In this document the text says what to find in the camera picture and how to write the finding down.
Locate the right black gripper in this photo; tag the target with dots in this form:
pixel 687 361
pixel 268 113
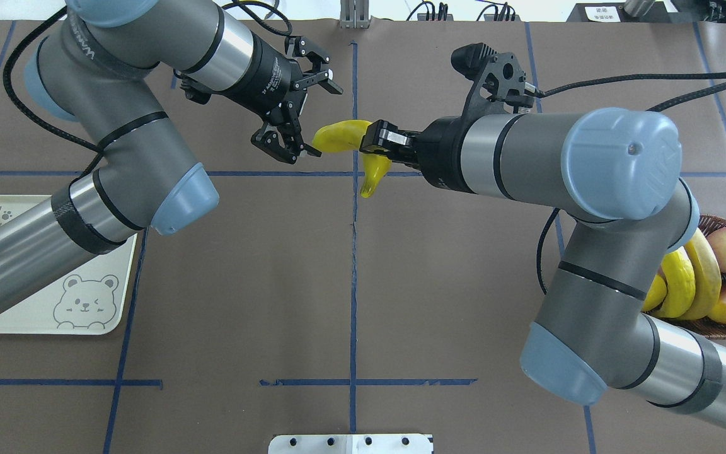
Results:
pixel 442 154

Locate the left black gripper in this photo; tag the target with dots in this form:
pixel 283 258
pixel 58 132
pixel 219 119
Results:
pixel 266 75

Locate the curved yellow banana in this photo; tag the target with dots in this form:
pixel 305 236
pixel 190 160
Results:
pixel 345 136

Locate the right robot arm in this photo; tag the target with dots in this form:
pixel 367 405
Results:
pixel 617 173

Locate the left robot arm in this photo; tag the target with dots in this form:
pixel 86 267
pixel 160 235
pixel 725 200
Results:
pixel 80 75

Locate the white bear print tray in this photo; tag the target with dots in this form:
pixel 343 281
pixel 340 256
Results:
pixel 87 300

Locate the black labelled box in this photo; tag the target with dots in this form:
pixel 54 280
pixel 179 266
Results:
pixel 621 12

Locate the yellow pear lower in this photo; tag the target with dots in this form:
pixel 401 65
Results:
pixel 656 294

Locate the bright yellow banana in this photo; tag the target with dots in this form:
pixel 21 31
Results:
pixel 679 276

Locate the dull yellow banana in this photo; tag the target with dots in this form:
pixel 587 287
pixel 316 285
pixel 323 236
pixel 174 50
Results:
pixel 707 277

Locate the aluminium profile post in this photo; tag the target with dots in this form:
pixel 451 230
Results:
pixel 355 14

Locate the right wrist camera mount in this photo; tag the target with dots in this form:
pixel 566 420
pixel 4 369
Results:
pixel 500 85

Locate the white metal base plate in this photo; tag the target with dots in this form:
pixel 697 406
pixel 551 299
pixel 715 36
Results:
pixel 352 443

